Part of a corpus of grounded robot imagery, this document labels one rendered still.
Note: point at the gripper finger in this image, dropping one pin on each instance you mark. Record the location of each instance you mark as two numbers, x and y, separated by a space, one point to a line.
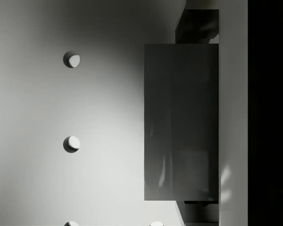
200 213
195 26

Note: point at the grey cube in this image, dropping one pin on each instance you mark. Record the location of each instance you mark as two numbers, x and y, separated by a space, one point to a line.
181 117

